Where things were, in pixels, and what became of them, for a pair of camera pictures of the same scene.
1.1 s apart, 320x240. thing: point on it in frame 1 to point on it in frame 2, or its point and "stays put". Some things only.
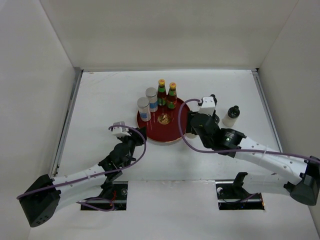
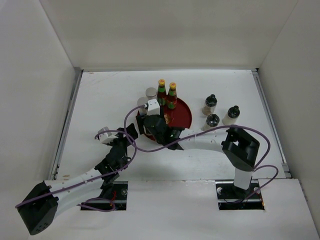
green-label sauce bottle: x=172 y=98 stays put
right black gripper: x=189 y=126 to x=141 y=120
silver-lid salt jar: x=144 y=109 stays put
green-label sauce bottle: x=162 y=96 stays put
